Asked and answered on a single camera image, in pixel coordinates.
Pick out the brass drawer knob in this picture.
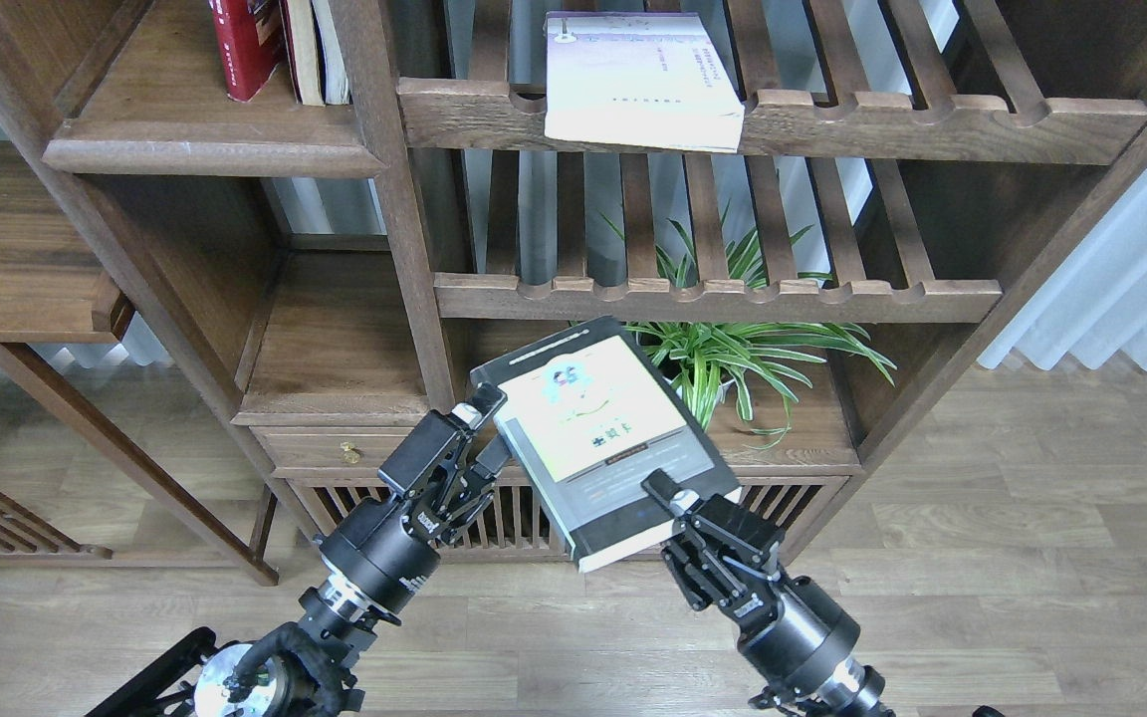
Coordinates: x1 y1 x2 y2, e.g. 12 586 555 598
340 441 362 466

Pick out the white pleated curtain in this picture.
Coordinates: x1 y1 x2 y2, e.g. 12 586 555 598
980 167 1147 371

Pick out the green spider plant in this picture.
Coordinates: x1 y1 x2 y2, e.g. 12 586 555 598
624 221 897 449

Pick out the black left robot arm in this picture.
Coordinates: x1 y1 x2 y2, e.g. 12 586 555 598
93 384 509 716

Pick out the dark wooden bookshelf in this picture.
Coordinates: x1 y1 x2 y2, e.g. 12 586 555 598
0 1 1147 555

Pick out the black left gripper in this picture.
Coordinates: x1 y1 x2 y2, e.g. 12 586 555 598
322 384 512 618

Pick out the white paperback book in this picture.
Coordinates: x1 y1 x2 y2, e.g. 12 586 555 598
545 11 746 153

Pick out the red paperback book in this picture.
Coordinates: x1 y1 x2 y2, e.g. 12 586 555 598
208 1 287 102

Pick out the green black thick book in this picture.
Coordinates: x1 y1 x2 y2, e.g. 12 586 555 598
470 315 741 572

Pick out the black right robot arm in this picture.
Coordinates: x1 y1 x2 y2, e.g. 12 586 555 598
642 469 894 716

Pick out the white upright book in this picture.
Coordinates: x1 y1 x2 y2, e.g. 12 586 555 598
313 0 351 106

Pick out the wooden side shelf unit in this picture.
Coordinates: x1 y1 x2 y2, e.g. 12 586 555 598
0 141 278 586

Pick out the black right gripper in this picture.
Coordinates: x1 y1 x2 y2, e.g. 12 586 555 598
641 469 885 703

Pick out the beige upright book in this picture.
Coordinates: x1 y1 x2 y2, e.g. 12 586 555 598
281 0 325 108

